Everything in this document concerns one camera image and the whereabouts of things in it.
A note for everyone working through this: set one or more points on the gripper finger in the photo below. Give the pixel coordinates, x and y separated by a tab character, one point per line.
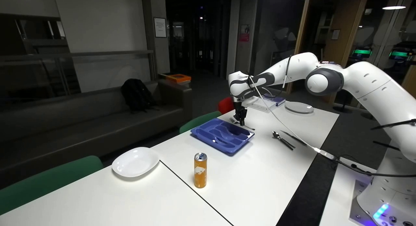
243	119
237	117

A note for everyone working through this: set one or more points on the dark sofa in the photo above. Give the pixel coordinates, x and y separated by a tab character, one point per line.
81	128

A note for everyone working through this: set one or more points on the grey plate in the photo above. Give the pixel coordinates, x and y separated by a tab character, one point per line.
299	107

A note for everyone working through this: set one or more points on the blue notebook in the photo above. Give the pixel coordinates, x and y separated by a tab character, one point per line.
276	99

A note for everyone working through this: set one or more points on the black backpack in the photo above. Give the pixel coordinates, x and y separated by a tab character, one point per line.
136	94

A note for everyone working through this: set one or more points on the white wall notice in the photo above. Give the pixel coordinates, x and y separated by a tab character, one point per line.
160	27

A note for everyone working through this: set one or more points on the ceiling lamp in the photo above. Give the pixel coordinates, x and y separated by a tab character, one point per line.
394	7

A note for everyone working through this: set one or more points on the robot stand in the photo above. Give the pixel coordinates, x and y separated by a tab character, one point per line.
338	200

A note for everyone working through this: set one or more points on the green lit screen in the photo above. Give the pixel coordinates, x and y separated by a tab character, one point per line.
362	52
399	54

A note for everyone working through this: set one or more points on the red wall sign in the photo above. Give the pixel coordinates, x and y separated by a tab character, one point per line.
244	34

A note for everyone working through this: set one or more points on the silver fork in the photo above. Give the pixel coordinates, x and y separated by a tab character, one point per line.
248	126

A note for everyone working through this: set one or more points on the white box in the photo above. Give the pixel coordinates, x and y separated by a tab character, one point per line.
261	105

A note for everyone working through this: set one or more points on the framed wall notice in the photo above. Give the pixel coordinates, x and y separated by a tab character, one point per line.
335	34

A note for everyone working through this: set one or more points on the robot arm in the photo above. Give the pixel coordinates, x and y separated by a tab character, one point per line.
373	86

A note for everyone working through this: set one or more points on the red chair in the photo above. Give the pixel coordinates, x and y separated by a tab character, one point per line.
225	105

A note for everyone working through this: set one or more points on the orange drink can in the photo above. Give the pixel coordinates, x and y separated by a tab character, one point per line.
200	172

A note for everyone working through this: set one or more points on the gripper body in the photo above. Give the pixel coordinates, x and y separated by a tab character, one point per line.
240	107

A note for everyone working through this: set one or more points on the white plate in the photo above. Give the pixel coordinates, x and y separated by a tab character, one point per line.
135	162

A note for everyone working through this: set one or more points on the blue cutlery tray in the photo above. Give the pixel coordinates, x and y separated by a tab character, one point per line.
224	138

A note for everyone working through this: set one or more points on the green chair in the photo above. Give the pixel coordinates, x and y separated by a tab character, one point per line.
198	121
45	183

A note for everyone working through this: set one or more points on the glass balustrade with handrail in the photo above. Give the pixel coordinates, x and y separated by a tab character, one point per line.
65	66

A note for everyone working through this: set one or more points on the orange box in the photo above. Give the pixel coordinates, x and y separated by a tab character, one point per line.
178	78

